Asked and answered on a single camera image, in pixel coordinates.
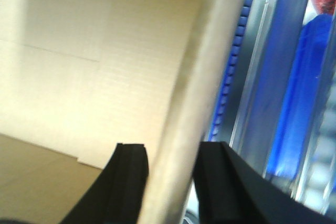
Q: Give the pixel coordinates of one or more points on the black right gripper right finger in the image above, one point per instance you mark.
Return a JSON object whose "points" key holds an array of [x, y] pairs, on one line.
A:
{"points": [[230, 191]]}

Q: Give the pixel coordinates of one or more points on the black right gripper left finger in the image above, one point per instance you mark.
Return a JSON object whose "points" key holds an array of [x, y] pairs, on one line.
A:
{"points": [[116, 195]]}

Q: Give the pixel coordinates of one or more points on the brown cardboard box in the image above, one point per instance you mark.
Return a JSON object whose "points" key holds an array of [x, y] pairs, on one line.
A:
{"points": [[80, 76]]}

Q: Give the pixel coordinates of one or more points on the blue roller track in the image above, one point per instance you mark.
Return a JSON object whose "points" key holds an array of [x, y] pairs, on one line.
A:
{"points": [[228, 73]]}

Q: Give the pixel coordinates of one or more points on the silver metal shelf rail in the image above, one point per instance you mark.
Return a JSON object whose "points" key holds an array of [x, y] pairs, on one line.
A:
{"points": [[250, 55]]}

